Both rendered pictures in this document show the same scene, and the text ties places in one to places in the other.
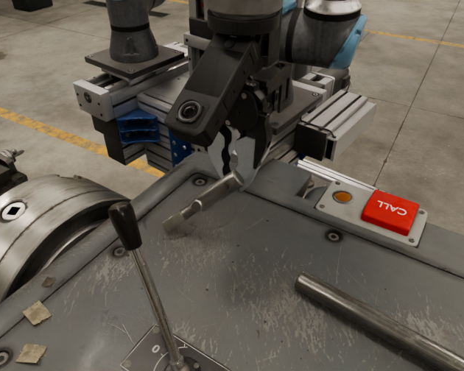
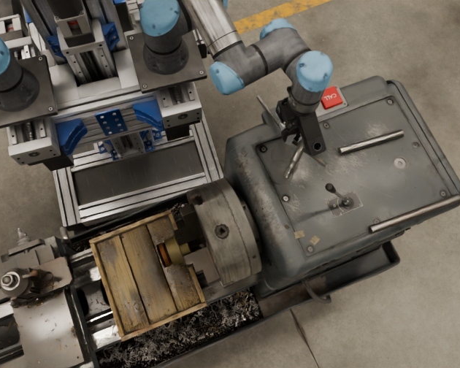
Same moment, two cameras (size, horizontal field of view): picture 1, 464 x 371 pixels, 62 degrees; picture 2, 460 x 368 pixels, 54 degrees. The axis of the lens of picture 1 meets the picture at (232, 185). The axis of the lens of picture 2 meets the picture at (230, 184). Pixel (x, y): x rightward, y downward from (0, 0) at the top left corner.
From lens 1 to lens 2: 104 cm
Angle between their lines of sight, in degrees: 45
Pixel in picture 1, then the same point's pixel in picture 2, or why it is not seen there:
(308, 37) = not seen: hidden behind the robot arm
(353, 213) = (320, 109)
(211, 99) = (320, 137)
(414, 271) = (355, 115)
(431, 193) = not seen: outside the picture
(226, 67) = (314, 123)
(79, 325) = (312, 223)
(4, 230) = (231, 238)
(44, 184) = (208, 212)
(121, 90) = (48, 125)
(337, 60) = not seen: hidden behind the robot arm
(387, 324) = (371, 142)
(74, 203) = (234, 204)
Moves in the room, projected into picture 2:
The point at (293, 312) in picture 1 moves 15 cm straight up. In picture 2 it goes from (347, 161) to (363, 140)
